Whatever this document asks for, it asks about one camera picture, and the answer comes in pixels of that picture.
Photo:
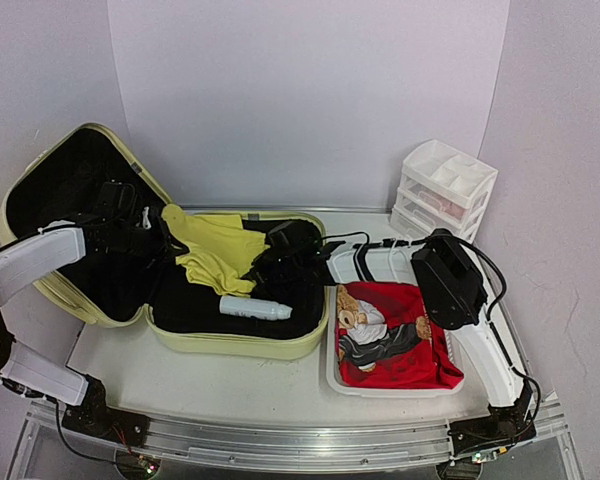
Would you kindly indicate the white perforated plastic basket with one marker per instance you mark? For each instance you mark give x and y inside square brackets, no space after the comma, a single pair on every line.
[340,380]

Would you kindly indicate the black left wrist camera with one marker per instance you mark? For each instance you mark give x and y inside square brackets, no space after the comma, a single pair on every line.
[115,200]

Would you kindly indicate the white printed garment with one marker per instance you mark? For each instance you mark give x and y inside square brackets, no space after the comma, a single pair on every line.
[367,337]

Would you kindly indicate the yellow garment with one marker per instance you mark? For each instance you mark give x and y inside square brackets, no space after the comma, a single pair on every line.
[220,250]

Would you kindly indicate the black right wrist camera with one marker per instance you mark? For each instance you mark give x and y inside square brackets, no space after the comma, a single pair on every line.
[293,236]

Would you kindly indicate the red garment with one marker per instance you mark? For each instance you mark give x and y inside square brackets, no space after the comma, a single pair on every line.
[427,367]

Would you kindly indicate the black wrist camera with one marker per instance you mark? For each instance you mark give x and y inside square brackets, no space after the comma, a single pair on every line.
[293,236]
[115,200]

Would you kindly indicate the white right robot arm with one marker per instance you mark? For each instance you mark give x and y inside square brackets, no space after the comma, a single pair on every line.
[454,298]

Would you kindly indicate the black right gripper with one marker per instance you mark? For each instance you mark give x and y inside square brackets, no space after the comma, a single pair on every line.
[266,265]

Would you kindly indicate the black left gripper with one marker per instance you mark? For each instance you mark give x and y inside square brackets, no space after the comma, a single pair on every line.
[164,251]

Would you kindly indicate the white small bottle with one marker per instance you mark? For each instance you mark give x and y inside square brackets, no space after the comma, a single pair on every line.
[254,308]

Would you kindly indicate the pale green hard-shell suitcase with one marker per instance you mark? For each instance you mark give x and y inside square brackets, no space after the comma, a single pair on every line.
[115,290]

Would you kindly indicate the white plastic drawer organizer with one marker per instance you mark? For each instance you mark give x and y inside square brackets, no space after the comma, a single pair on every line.
[441,187]

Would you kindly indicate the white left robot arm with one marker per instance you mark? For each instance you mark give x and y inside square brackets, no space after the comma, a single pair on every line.
[31,362]

